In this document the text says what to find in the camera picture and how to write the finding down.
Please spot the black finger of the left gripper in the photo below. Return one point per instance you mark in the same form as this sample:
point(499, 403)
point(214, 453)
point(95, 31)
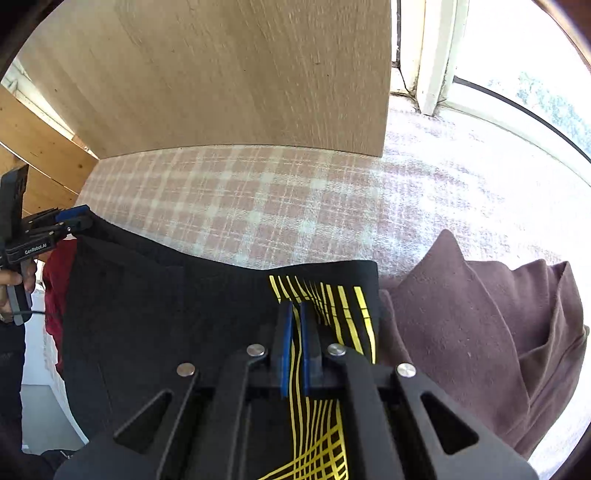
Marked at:
point(73, 227)

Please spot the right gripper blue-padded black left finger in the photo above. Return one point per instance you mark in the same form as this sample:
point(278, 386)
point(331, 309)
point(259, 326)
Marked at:
point(280, 350)

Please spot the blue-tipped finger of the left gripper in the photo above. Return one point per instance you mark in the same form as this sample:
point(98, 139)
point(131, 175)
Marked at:
point(71, 213)

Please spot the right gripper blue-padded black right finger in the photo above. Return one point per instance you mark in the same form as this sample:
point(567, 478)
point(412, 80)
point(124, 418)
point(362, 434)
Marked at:
point(314, 339)

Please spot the red garment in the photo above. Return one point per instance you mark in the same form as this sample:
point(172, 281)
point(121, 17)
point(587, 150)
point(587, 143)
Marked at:
point(55, 276)

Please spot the black garment with yellow lines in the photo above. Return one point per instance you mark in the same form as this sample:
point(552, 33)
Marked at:
point(136, 310)

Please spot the black sleeved left forearm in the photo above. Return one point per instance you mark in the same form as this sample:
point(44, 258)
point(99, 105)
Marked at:
point(12, 365)

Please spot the person's left hand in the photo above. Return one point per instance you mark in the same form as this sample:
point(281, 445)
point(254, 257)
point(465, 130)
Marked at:
point(17, 285)

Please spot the pine slat panel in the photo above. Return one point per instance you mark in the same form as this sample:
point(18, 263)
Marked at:
point(58, 168)

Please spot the pink plaid bed cover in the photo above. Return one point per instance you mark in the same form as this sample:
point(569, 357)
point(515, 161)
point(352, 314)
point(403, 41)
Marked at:
point(266, 207)

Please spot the light wooden board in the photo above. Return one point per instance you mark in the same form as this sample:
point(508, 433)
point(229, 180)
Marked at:
point(133, 76)

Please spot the mauve brown folded garment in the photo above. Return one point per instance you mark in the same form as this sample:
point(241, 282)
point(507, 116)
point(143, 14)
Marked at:
point(507, 345)

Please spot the white window frame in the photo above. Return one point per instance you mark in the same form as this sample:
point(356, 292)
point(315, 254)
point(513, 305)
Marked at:
point(523, 66)

